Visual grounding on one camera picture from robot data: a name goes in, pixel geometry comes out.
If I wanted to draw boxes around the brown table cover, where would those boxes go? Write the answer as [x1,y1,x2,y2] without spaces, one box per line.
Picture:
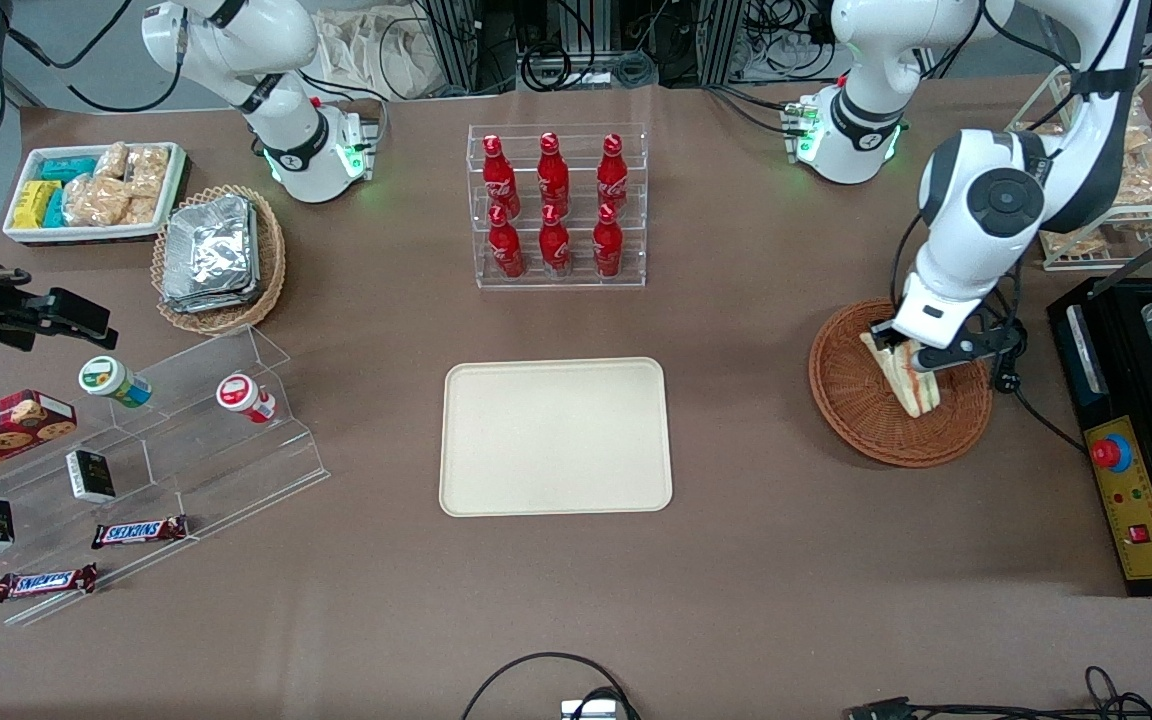
[0,83,1152,720]

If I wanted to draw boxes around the clear acrylic bottle rack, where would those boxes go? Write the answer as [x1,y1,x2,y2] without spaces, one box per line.
[466,123,649,291]

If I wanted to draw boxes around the green lid white cup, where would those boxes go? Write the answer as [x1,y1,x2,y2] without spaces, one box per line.
[78,355,153,409]

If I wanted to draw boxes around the black right base cable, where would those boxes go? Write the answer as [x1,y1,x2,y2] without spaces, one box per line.
[296,70,389,151]

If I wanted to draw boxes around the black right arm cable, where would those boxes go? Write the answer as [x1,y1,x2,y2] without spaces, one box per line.
[6,0,187,113]

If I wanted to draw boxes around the black cable with connector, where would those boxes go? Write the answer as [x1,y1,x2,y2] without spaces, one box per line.
[846,665,1152,720]

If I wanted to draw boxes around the black machine with yellow panel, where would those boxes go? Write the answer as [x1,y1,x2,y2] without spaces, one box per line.
[1048,275,1152,598]

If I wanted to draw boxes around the white wire basket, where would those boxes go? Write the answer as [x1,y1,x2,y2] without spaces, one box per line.
[1004,60,1152,273]

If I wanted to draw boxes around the black cable with plug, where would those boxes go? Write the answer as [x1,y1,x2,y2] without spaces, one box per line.
[993,368,1087,453]

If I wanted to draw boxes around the red cola bottle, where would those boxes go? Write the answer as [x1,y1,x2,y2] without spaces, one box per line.
[537,131,571,213]
[597,133,630,209]
[592,203,625,279]
[539,204,573,278]
[488,205,526,280]
[482,133,521,214]

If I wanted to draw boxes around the stack of foil containers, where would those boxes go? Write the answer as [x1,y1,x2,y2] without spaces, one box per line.
[162,195,262,314]

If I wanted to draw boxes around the round brown wicker basket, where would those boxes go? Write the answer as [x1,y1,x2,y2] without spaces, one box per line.
[808,298,994,469]

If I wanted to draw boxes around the oval light wicker basket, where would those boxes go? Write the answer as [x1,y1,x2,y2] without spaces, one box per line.
[151,184,287,336]

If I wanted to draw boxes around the snickers chocolate bar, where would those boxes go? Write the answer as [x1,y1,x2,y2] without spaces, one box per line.
[91,515,189,550]
[0,563,99,603]

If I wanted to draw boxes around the beige cloth bag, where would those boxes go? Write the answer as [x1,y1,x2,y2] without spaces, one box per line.
[314,8,457,101]

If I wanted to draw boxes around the white rectangular snack tray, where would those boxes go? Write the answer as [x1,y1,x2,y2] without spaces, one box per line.
[2,142,187,246]

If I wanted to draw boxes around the red emergency stop button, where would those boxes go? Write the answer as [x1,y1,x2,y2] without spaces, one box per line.
[1090,432,1135,474]

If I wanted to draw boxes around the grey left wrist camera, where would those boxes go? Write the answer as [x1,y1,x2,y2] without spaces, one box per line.
[936,320,1025,369]

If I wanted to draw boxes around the triangle sandwich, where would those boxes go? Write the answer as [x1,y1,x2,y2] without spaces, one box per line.
[860,333,937,419]

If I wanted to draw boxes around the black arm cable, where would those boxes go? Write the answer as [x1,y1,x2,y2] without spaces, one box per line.
[6,0,187,113]
[891,213,927,313]

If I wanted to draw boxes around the red lid white cup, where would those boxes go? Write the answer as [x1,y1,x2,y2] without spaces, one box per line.
[216,373,277,425]

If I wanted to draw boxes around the black left base cables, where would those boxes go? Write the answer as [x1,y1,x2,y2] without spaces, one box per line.
[704,83,807,136]

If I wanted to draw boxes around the yellow snack packet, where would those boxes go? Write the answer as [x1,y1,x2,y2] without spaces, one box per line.
[12,180,63,230]

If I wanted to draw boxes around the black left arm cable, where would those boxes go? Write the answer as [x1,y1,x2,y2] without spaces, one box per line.
[891,213,927,313]

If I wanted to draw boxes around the aluminium frame post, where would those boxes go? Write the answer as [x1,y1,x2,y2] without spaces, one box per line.
[711,0,749,86]
[426,0,482,96]

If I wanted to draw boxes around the black coiled cable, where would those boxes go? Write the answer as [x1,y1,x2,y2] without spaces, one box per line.
[519,40,574,93]

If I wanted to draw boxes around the black looped cable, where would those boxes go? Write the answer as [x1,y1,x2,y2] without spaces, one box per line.
[461,652,642,720]

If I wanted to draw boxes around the beige plastic tray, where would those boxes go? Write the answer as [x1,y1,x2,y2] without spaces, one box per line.
[438,357,674,518]

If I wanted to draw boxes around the clear acrylic stepped display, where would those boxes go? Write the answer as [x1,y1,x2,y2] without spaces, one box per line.
[0,325,330,628]

